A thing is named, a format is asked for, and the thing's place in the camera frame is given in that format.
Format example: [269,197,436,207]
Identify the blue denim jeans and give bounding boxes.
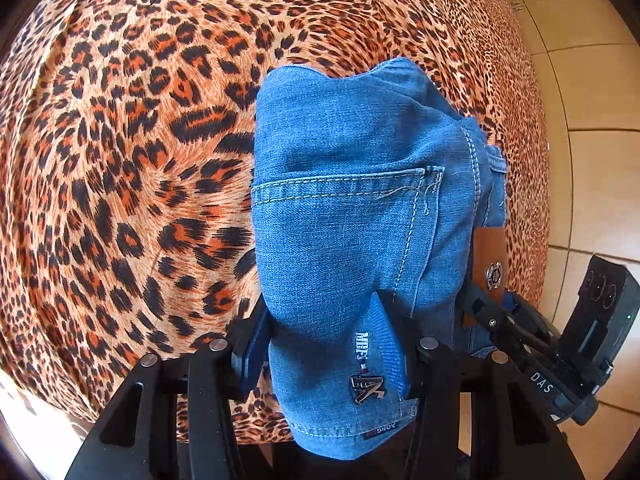
[252,58,506,460]

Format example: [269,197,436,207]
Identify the leopard print bed cover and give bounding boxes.
[1,0,549,422]

